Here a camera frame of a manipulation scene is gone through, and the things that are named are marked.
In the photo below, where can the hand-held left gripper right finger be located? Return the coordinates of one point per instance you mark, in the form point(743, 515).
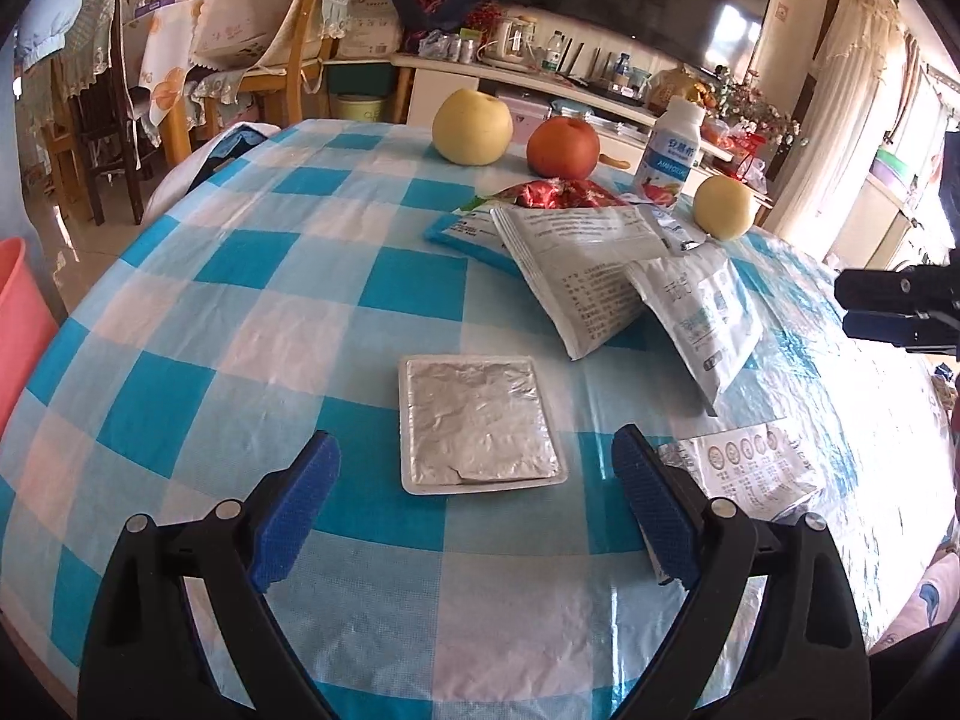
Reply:
point(652, 510)

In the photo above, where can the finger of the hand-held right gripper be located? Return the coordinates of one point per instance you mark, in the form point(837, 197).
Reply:
point(877, 328)
point(881, 289)

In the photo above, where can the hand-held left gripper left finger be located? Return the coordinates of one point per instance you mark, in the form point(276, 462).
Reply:
point(300, 517)

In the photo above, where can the silver packet with icons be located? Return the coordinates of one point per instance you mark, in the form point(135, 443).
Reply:
point(750, 465)

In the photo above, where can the silver foil tray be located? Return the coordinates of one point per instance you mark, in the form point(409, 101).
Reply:
point(480, 420)

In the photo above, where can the large silver snack packet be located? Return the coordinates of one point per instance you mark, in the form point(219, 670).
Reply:
point(577, 270)

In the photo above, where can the pink plastic bucket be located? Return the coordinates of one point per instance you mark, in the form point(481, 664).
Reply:
point(19, 315)

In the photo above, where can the green trash bin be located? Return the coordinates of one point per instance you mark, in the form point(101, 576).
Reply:
point(360, 108)

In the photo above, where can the stacked plastic basins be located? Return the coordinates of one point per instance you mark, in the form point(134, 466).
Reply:
point(900, 161)

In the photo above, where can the white blue pouch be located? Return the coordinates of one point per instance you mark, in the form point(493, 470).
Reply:
point(705, 322)

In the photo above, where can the small yellow pear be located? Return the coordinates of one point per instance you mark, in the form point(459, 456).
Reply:
point(724, 207)

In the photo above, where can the lace covered air conditioner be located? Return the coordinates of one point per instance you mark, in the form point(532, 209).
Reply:
point(840, 112)

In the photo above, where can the red gift bag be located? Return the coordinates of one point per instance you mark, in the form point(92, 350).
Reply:
point(742, 157)

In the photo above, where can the small torn silver sachet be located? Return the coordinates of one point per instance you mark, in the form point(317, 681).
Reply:
point(675, 232)

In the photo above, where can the blue checked tablecloth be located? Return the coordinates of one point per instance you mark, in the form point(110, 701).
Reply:
point(300, 300)

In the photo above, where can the pink flower arrangement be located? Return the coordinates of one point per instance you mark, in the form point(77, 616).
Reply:
point(757, 109)

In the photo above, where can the white yogurt bottle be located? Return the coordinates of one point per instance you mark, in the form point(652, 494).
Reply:
point(671, 154)

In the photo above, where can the gold ornament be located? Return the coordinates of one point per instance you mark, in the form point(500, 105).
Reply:
point(671, 88)

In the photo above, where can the teal white packet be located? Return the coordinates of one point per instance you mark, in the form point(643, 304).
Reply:
point(457, 232)

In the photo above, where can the red snack wrapper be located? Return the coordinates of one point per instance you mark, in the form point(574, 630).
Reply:
point(555, 193)

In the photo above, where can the red apple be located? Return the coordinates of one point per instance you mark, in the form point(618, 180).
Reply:
point(562, 147)

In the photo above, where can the clear water bottle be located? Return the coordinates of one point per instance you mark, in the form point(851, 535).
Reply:
point(553, 52)

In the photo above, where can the large yellow pear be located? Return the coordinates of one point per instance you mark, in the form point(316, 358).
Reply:
point(472, 127)

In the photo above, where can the white electric kettle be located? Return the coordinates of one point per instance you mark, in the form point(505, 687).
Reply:
point(510, 37)

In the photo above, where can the dark wooden chair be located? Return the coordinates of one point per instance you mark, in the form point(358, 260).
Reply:
point(97, 105)

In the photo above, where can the cream television cabinet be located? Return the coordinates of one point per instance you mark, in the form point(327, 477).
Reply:
point(465, 79)

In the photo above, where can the dining table with printed cloth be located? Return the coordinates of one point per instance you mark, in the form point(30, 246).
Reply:
point(169, 60)

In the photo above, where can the white cardboard box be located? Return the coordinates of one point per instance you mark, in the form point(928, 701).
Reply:
point(367, 22)

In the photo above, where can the cream printed cushion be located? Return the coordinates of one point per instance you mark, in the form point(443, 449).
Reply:
point(247, 0)

